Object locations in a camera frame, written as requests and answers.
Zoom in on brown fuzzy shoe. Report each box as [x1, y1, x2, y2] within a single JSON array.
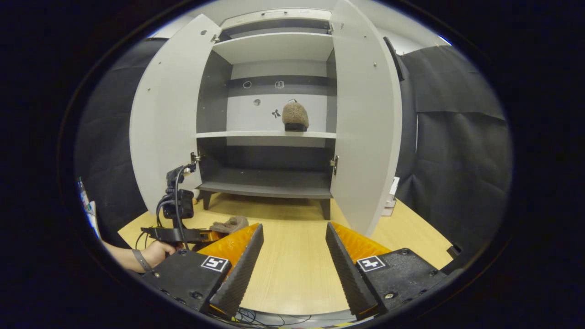
[[210, 216, 250, 234], [282, 101, 309, 132]]

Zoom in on tangled black cables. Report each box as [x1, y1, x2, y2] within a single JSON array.
[[224, 307, 314, 327]]

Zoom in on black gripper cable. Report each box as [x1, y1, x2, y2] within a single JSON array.
[[155, 165, 191, 251]]

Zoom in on white shoe cabinet door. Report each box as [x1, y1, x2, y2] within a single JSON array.
[[129, 14, 222, 215], [330, 0, 408, 237]]

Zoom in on black wristband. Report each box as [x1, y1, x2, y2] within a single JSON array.
[[133, 249, 152, 273]]

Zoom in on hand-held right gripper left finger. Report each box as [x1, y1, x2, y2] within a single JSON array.
[[139, 223, 265, 319]]

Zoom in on black backdrop cloth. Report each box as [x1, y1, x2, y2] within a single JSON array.
[[73, 37, 512, 275]]

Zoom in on white grey shoe cabinet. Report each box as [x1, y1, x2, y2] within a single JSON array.
[[129, 0, 408, 238]]

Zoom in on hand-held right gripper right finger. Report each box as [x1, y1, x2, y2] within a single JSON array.
[[325, 222, 451, 320]]

